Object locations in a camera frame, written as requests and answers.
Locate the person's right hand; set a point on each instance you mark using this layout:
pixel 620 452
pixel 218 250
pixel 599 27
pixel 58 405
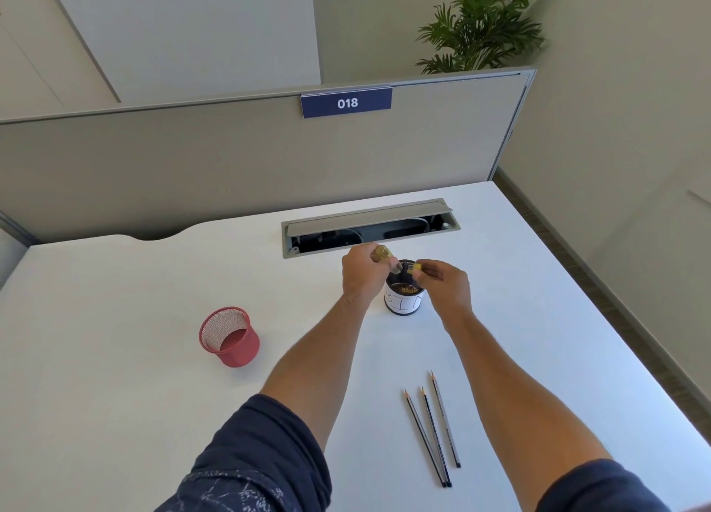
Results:
pixel 450 295

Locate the person's right shirt sleeve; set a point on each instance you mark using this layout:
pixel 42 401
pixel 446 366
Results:
pixel 600 489

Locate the beige desk partition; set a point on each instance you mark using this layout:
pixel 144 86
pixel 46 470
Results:
pixel 166 167

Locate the person's left forearm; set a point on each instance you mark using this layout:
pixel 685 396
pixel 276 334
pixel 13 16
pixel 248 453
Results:
pixel 316 361

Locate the black and white cup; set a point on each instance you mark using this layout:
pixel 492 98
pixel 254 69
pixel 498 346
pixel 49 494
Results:
pixel 404 304

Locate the person's left hand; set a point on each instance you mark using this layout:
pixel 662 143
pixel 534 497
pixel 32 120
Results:
pixel 360 275

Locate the white wall panel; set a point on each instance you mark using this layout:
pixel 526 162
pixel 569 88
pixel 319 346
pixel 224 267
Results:
pixel 189 33

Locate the pencil shavings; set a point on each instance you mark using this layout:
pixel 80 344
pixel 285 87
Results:
pixel 406 289

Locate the green potted palm plant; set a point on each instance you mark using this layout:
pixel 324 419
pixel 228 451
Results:
pixel 483 25

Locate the person's shirt sleeve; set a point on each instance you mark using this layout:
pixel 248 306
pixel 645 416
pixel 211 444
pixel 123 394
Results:
pixel 255 461
pixel 600 489

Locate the person's right fingers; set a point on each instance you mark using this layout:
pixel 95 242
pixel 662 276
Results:
pixel 430 270

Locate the person's left shirt sleeve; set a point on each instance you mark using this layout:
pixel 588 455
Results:
pixel 255 461

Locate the red mesh pen holder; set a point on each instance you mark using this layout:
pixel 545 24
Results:
pixel 236 346

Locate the person's right forearm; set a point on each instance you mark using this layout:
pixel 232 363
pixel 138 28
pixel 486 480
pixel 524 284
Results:
pixel 511 406

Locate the brass pencil sharpener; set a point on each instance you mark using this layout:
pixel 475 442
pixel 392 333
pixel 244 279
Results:
pixel 382 252

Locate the dark grey pencil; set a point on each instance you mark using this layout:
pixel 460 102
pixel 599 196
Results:
pixel 445 420
pixel 436 438
pixel 426 439

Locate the person's left fingers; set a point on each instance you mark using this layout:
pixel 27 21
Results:
pixel 380 261

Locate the blue partition label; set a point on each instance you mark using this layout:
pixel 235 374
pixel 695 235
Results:
pixel 346 103

